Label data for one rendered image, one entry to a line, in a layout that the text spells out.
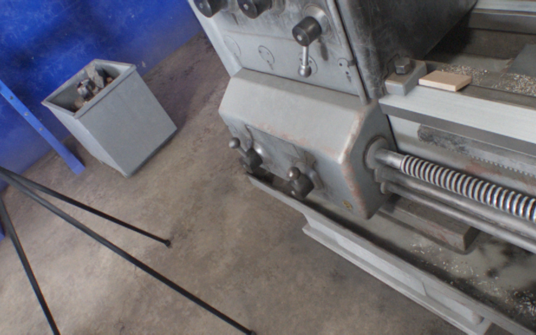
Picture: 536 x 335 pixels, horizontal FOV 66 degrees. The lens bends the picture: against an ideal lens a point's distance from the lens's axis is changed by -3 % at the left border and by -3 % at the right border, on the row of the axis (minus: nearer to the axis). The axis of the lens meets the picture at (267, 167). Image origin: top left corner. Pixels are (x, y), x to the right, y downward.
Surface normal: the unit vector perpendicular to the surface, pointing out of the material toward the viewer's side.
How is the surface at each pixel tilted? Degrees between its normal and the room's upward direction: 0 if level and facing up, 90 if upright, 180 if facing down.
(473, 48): 0
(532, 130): 36
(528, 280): 0
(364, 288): 0
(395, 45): 90
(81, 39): 90
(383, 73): 90
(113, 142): 90
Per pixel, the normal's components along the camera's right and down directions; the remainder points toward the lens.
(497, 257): -0.40, -0.68
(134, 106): 0.68, 0.24
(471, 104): -0.72, -0.16
